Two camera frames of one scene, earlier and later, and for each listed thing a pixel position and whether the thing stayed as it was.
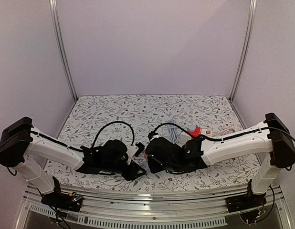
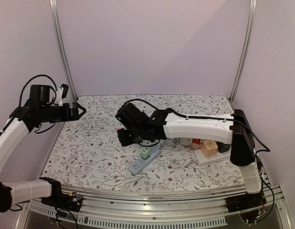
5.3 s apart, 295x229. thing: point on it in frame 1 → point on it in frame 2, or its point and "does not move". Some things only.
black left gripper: (130, 174) → (67, 116)
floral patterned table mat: (92, 119) does not move
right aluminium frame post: (253, 8) does not move
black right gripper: (152, 162) → (123, 137)
